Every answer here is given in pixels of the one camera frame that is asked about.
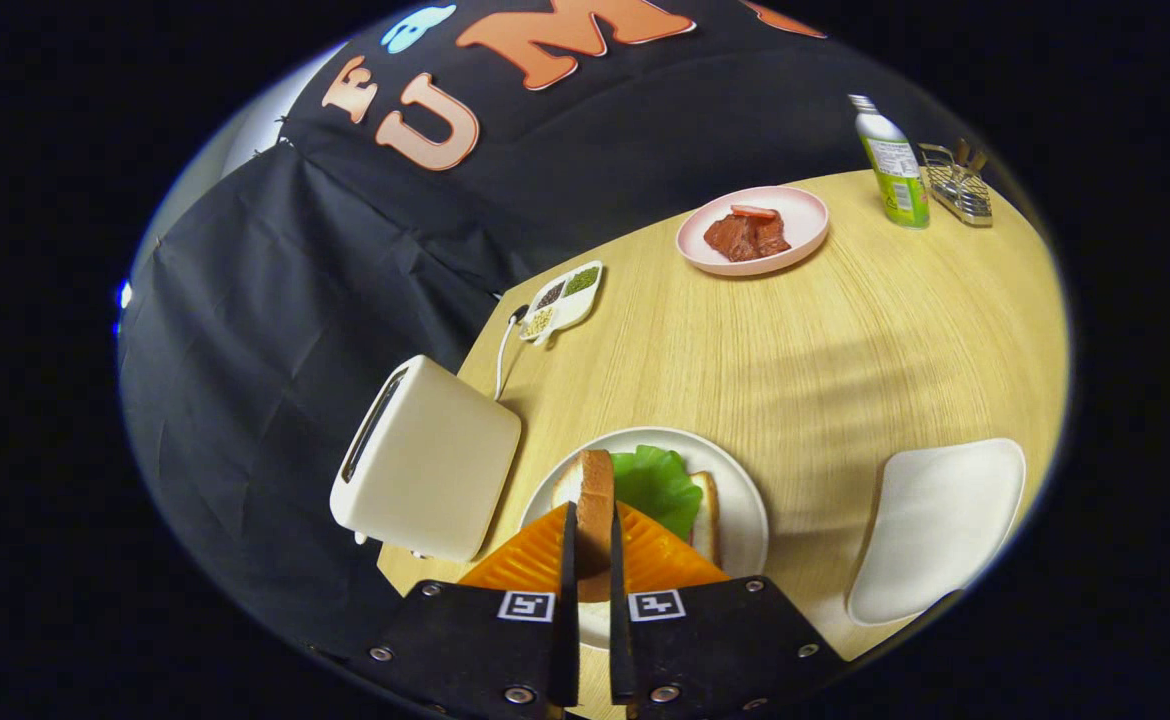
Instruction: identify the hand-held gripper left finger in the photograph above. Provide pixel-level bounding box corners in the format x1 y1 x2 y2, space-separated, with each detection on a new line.
365 500 581 720

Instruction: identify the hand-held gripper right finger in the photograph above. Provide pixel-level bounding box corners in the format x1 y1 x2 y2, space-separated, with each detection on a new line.
607 500 846 720

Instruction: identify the green lettuce leaf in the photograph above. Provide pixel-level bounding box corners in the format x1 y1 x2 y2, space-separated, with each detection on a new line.
612 445 704 542

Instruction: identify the toasted bread slice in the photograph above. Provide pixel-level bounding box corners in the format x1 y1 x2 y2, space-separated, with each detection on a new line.
575 449 616 603

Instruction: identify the white bread slice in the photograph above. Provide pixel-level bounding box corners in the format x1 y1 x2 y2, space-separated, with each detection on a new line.
551 462 721 566

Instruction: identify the white round plate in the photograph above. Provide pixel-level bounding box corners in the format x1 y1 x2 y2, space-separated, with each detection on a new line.
519 427 770 651

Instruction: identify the white toaster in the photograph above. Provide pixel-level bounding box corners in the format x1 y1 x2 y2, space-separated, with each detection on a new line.
330 355 523 563

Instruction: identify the white squarish plate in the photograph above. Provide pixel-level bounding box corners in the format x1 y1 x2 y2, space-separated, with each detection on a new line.
847 437 1028 628

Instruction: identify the white divided seasoning dish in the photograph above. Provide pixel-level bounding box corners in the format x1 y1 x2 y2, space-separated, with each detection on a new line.
518 260 605 347

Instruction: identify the brown meat slice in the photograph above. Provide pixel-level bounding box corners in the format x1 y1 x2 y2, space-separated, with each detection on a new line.
703 212 792 263

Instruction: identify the black backdrop cloth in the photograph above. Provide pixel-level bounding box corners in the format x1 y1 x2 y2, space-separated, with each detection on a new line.
120 0 1006 681

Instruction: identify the pink round plate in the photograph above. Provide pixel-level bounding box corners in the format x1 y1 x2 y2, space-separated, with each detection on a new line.
675 186 831 278

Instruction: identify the green label metal bottle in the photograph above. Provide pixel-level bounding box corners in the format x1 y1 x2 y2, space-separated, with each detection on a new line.
848 94 931 230

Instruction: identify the white toaster cable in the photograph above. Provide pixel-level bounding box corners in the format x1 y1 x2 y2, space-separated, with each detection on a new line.
494 305 531 401

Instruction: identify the metal wire rack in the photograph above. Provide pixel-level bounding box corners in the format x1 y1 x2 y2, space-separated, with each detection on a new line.
917 140 994 227

